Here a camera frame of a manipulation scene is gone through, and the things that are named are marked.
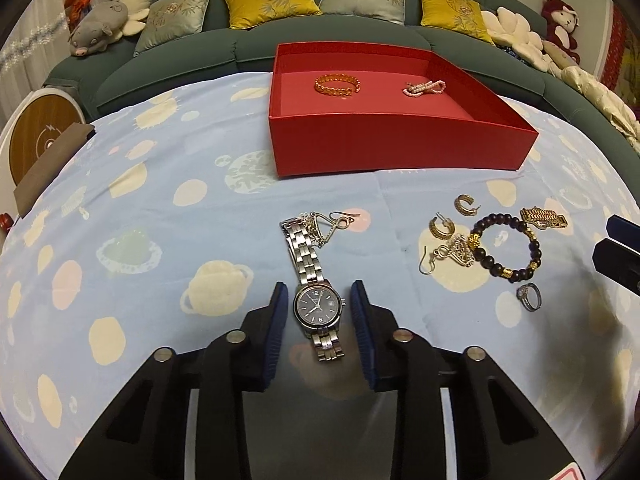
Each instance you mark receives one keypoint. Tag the green sofa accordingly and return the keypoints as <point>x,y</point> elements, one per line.
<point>200,60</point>

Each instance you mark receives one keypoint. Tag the small red object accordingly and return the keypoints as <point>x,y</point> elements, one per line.
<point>4,221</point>

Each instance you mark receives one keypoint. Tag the blue planet print bedsheet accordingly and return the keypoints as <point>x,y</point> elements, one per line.
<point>150,260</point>

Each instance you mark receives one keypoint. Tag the red patterned hanging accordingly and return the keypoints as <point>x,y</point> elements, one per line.
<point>615,45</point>

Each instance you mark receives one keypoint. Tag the red orange bow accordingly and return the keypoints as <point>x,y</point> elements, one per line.
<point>77,7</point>

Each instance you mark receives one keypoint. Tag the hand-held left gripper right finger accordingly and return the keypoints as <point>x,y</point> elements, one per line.
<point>360,330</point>

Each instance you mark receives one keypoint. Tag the red cardboard box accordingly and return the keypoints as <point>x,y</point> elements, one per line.
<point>375,145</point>

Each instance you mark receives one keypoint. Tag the gold hoop earring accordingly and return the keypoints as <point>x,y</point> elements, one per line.
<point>440,230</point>
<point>462,206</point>

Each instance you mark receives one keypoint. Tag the white flower plush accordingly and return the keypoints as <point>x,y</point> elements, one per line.
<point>515,30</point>

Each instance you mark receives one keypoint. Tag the silver dangle earring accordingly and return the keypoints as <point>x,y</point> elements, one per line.
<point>457,250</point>

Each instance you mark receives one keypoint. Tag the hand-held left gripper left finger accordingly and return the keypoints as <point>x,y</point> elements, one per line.
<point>277,330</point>

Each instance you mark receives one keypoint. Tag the yellow embroidered cushion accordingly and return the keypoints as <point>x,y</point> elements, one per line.
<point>450,10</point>
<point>265,0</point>

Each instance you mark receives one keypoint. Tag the round white wooden device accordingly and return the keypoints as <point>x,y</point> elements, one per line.
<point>35,130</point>

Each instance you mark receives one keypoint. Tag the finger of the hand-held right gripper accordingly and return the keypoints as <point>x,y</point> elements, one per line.
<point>617,265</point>
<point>625,230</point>

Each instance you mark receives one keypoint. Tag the gold wristwatch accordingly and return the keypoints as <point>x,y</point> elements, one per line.
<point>542,217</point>

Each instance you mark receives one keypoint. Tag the grey pig plush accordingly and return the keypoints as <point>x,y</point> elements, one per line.
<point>100,22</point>

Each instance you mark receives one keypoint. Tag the cream quilted cloth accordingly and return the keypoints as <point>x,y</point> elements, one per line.
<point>595,90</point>

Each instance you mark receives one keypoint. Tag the red monkey plush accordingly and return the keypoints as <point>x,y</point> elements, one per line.
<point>560,25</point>

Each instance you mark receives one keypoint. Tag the small beige cushion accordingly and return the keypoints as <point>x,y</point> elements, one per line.
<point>557,52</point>

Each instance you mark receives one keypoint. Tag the silver wristwatch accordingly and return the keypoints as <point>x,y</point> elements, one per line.
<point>317,305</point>

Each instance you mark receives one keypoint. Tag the white lace curtain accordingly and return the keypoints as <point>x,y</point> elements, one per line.
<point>30,45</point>

